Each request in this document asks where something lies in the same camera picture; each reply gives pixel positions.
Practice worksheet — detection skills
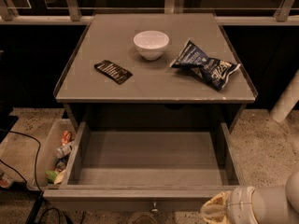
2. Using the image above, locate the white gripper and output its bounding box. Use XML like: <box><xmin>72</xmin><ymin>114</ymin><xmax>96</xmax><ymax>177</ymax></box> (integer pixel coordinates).
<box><xmin>200</xmin><ymin>187</ymin><xmax>258</xmax><ymax>224</ymax></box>

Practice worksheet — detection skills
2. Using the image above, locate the grey top drawer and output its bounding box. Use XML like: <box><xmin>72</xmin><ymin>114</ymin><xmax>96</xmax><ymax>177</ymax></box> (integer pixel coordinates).
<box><xmin>44</xmin><ymin>122</ymin><xmax>245</xmax><ymax>212</ymax></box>

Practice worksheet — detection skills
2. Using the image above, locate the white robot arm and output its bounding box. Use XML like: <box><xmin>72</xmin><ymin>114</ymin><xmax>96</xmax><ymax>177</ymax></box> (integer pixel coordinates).
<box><xmin>200</xmin><ymin>71</ymin><xmax>299</xmax><ymax>224</ymax></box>

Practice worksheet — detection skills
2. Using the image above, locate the grey drawer cabinet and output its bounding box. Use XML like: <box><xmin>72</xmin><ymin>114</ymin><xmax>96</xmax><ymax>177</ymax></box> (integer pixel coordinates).
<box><xmin>54</xmin><ymin>13</ymin><xmax>257</xmax><ymax>126</ymax></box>

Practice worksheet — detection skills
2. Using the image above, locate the blue chip bag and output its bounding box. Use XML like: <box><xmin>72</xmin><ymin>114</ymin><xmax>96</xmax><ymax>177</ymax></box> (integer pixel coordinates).
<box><xmin>170</xmin><ymin>40</ymin><xmax>240</xmax><ymax>91</ymax></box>

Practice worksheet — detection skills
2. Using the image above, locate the yellow snack bag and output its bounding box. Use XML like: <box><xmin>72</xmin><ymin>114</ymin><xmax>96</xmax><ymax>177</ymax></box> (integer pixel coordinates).
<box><xmin>54</xmin><ymin>171</ymin><xmax>65</xmax><ymax>185</ymax></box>

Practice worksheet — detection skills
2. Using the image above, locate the white can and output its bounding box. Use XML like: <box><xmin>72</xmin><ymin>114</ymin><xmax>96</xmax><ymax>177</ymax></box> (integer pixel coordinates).
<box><xmin>55</xmin><ymin>141</ymin><xmax>74</xmax><ymax>159</ymax></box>

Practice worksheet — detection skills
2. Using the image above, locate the orange snack pack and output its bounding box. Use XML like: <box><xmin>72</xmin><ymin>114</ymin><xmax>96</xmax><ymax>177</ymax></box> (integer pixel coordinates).
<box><xmin>61</xmin><ymin>131</ymin><xmax>72</xmax><ymax>146</ymax></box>

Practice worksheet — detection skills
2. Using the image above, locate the green snack bag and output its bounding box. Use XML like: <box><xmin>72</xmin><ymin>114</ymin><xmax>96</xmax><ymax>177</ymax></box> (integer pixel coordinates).
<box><xmin>46</xmin><ymin>171</ymin><xmax>58</xmax><ymax>184</ymax></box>

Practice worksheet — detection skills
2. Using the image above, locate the black snack packet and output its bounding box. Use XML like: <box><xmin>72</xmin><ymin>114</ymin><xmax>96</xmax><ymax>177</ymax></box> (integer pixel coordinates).
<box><xmin>94</xmin><ymin>60</ymin><xmax>133</xmax><ymax>85</ymax></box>

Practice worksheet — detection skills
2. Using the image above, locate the white ceramic bowl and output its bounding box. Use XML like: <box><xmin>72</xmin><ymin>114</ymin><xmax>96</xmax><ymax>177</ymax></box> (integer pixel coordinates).
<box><xmin>133</xmin><ymin>31</ymin><xmax>170</xmax><ymax>61</ymax></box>

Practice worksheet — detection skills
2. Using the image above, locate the metal window railing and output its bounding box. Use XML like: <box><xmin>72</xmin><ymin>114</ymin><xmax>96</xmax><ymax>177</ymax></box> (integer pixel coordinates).
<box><xmin>0</xmin><ymin>0</ymin><xmax>299</xmax><ymax>25</ymax></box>

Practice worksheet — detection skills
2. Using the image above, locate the black floor cable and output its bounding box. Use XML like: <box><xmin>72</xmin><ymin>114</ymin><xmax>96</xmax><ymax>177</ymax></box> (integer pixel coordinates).
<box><xmin>0</xmin><ymin>128</ymin><xmax>43</xmax><ymax>191</ymax></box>

